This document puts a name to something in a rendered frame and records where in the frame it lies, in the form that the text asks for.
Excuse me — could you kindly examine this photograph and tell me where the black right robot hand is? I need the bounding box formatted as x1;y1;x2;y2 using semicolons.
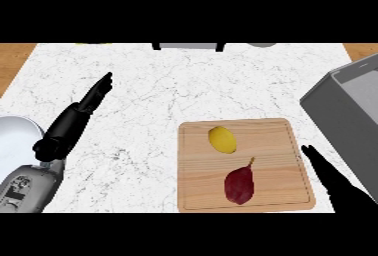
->
300;144;378;214

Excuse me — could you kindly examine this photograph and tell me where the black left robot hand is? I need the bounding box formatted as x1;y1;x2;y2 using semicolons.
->
32;71;116;162

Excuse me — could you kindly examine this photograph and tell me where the grey box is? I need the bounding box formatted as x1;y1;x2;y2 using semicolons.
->
299;53;378;203

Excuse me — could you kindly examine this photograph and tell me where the wooden cutting board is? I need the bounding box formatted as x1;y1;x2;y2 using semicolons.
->
176;117;318;214

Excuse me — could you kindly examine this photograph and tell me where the yellow lemon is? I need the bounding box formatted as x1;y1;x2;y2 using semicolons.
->
207;125;238;155

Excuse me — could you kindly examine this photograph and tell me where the grey appliance with black legs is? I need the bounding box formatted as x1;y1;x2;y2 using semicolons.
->
151;42;228;53

